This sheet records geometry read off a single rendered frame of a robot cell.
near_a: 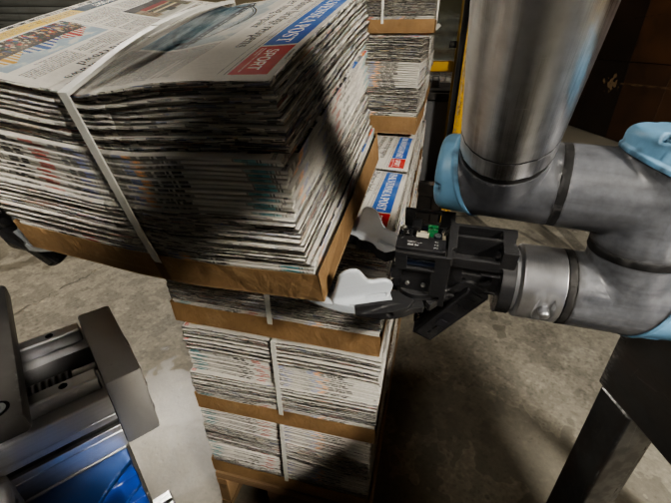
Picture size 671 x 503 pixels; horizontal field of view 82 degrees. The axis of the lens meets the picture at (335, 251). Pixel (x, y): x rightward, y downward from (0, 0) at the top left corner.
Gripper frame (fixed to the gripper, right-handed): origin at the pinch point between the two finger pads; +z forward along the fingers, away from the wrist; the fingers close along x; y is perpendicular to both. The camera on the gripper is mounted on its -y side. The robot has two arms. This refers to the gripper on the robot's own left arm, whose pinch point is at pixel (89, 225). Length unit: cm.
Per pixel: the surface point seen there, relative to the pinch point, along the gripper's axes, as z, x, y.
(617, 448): 72, -6, -19
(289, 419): 25, -4, -44
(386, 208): 39.5, 16.8, -4.6
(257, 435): 17, -6, -52
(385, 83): 31, 67, -5
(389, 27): 22, 126, -9
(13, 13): -630, 504, -94
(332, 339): 33.4, 2.2, -21.5
